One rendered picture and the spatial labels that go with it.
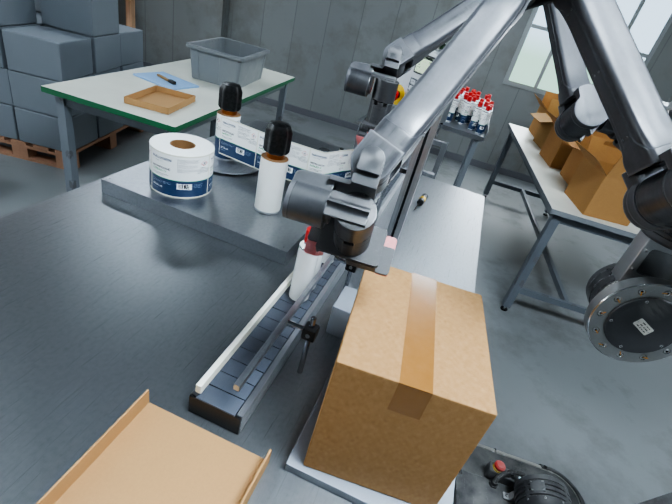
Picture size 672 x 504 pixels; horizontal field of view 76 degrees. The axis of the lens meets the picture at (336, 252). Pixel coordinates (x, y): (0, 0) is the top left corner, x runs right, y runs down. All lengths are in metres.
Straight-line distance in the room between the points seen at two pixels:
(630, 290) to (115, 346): 1.06
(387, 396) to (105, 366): 0.59
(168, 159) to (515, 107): 4.82
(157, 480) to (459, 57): 0.81
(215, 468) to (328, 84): 5.34
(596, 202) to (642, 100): 2.10
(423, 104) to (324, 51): 5.20
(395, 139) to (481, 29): 0.21
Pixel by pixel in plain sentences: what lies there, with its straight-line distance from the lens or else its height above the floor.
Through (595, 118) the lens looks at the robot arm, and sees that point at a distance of 1.15.
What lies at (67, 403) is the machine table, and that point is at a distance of 0.96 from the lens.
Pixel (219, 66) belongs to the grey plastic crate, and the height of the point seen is 0.93.
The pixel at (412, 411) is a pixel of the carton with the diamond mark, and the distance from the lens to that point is 0.68.
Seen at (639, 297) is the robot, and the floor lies 1.19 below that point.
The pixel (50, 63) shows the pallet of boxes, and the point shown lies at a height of 0.73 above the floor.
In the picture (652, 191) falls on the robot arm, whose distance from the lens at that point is 0.71.
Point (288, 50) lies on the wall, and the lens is 5.96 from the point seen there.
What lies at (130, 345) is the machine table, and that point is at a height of 0.83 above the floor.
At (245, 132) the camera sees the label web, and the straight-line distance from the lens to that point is 1.67.
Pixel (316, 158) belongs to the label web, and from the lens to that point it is 1.56.
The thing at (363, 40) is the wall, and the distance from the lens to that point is 5.71.
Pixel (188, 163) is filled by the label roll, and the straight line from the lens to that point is 1.43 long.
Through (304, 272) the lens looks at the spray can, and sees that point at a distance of 1.03.
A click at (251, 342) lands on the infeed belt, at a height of 0.88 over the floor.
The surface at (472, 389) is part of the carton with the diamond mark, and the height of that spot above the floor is 1.12.
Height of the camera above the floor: 1.57
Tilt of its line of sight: 32 degrees down
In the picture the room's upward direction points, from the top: 15 degrees clockwise
